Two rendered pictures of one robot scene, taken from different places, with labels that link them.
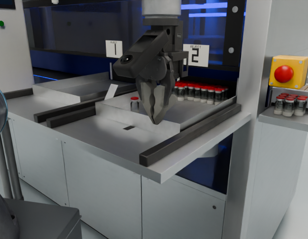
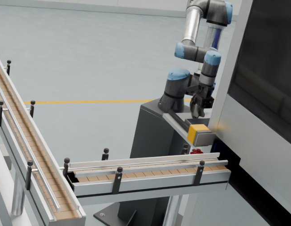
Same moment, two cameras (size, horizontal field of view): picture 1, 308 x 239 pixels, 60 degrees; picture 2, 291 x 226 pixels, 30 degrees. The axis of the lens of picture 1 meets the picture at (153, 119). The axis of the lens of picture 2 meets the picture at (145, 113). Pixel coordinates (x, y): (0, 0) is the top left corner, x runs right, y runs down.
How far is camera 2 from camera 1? 2.80 m
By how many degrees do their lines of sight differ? 100
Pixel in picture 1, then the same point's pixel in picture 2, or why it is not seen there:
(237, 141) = not seen: hidden behind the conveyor
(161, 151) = (171, 113)
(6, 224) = (168, 105)
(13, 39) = not seen: outside the picture
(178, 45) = (204, 95)
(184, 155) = (171, 120)
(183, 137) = (179, 119)
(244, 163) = not seen: hidden behind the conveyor
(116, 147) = (186, 115)
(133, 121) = (205, 121)
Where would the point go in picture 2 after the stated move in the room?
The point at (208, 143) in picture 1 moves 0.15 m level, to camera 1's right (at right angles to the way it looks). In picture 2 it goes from (177, 128) to (165, 139)
